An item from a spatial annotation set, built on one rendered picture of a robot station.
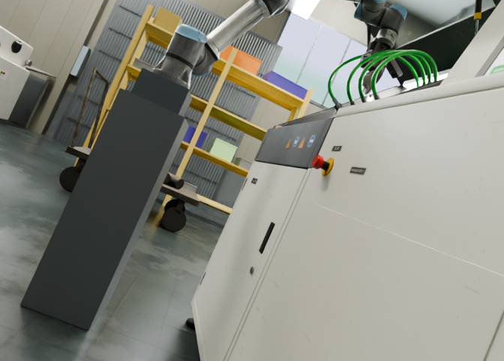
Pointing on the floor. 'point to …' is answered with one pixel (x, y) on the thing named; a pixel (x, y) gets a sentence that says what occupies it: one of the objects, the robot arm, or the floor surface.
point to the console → (396, 236)
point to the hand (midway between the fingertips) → (368, 91)
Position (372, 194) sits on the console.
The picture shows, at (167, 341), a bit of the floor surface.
